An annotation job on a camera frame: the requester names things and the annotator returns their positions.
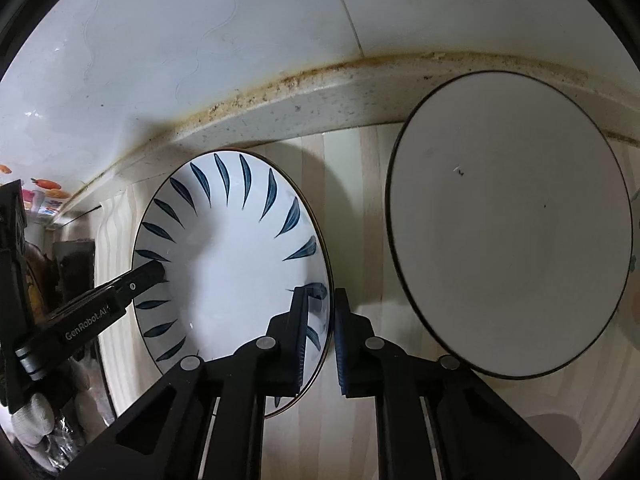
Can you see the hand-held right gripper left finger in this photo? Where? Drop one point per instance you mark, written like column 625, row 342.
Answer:
column 300, row 342

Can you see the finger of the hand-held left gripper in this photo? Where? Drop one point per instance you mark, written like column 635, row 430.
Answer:
column 147, row 275

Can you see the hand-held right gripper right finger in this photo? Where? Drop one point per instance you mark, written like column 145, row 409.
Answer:
column 342, row 342

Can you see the blue leaf pattern plate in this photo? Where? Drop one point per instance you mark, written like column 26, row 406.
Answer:
column 225, row 270

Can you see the white bowl with dark rim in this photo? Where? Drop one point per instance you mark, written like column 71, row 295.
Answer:
column 500, row 235

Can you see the striped cat print tablecloth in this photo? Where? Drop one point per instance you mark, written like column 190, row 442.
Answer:
column 360, row 210

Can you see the colourful wall sticker group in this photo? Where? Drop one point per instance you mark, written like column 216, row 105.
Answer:
column 47, row 185

